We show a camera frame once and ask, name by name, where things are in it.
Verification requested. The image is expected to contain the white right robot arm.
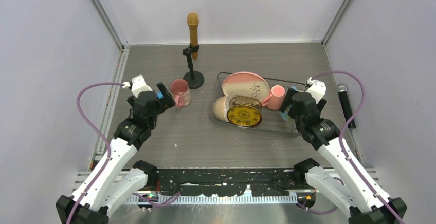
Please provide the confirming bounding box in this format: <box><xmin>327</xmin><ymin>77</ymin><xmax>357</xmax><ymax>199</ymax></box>
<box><xmin>279</xmin><ymin>88</ymin><xmax>407</xmax><ymax>223</ymax></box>

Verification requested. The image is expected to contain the beige ceramic bowl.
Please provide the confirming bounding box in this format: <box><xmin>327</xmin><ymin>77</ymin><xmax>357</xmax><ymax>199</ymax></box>
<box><xmin>213</xmin><ymin>96</ymin><xmax>231</xmax><ymax>123</ymax></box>

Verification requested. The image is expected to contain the plain pink mug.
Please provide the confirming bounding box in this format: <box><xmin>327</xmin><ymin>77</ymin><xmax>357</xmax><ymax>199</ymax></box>
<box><xmin>261</xmin><ymin>85</ymin><xmax>286</xmax><ymax>110</ymax></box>

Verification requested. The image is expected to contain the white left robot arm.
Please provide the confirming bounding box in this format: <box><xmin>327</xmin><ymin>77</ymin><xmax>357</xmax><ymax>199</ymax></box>
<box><xmin>56</xmin><ymin>80</ymin><xmax>175</xmax><ymax>223</ymax></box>

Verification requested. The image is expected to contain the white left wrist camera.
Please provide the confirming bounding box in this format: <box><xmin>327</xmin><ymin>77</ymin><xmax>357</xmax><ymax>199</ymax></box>
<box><xmin>122</xmin><ymin>74</ymin><xmax>153</xmax><ymax>98</ymax></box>

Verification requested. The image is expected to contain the black handheld microphone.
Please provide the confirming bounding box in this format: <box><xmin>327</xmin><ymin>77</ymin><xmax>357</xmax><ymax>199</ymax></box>
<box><xmin>336</xmin><ymin>84</ymin><xmax>353</xmax><ymax>121</ymax></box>

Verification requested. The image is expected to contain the yellow black patterned plate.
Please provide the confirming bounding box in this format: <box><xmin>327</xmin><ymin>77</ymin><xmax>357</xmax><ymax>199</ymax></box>
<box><xmin>227</xmin><ymin>105</ymin><xmax>263</xmax><ymax>127</ymax></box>

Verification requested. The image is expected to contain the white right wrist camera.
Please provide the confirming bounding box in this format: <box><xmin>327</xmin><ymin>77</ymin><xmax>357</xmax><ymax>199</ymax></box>
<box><xmin>305</xmin><ymin>77</ymin><xmax>326</xmax><ymax>104</ymax></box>

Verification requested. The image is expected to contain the pink beige leaf plate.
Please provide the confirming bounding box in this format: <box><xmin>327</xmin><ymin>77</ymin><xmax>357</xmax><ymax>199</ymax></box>
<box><xmin>222</xmin><ymin>71</ymin><xmax>270</xmax><ymax>101</ymax></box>

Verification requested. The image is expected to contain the black wire dish rack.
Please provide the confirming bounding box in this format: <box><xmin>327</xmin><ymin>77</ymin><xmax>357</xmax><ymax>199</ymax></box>
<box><xmin>209</xmin><ymin>72</ymin><xmax>299</xmax><ymax>137</ymax></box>

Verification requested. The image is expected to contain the blue mug yellow inside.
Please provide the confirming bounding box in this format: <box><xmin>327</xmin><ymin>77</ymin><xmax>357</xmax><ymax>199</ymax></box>
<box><xmin>280</xmin><ymin>104</ymin><xmax>292</xmax><ymax>122</ymax></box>

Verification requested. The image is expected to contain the black microphone stand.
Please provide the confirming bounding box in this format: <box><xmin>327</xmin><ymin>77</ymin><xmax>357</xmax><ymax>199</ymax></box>
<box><xmin>182</xmin><ymin>44</ymin><xmax>204</xmax><ymax>89</ymax></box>

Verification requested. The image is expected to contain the brown glass bowl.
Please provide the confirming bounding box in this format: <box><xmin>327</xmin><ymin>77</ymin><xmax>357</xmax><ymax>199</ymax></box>
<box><xmin>229</xmin><ymin>95</ymin><xmax>263</xmax><ymax>111</ymax></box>

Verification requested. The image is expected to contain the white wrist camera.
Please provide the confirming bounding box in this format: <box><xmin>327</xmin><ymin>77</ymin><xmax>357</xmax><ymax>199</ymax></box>
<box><xmin>122</xmin><ymin>74</ymin><xmax>153</xmax><ymax>98</ymax></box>
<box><xmin>305</xmin><ymin>77</ymin><xmax>326</xmax><ymax>104</ymax></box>

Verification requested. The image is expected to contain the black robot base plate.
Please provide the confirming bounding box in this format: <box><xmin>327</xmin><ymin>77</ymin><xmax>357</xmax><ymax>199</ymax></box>
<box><xmin>154</xmin><ymin>168</ymin><xmax>315</xmax><ymax>197</ymax></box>

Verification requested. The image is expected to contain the blue toy brick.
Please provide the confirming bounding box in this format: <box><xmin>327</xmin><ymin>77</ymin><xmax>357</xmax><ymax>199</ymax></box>
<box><xmin>156</xmin><ymin>92</ymin><xmax>164</xmax><ymax>99</ymax></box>

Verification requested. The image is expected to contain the pink patterned mug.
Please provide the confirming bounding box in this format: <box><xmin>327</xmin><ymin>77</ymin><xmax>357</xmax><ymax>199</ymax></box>
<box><xmin>170</xmin><ymin>79</ymin><xmax>192</xmax><ymax>108</ymax></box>

